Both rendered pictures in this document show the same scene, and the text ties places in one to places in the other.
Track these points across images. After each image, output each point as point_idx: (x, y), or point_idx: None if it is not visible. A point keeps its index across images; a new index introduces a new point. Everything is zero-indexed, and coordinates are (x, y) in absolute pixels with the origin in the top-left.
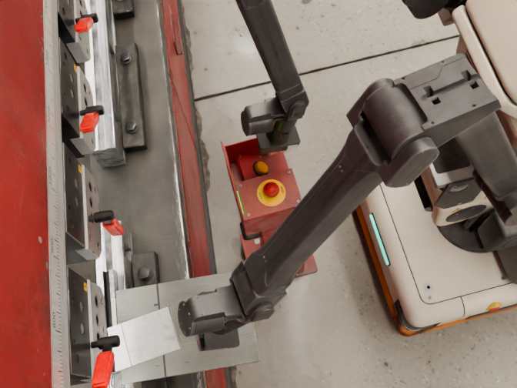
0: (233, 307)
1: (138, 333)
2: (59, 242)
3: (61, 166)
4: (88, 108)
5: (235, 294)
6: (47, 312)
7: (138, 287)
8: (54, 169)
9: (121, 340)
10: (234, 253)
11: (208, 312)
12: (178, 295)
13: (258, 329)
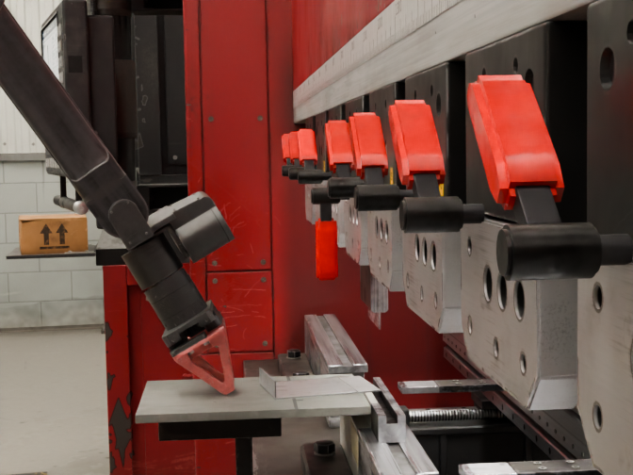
0: (154, 215)
1: (327, 387)
2: (344, 80)
3: (358, 92)
4: (354, 177)
5: (150, 222)
6: (333, 44)
7: (330, 407)
8: (354, 59)
9: (354, 385)
10: None
11: (186, 198)
12: (259, 403)
13: None
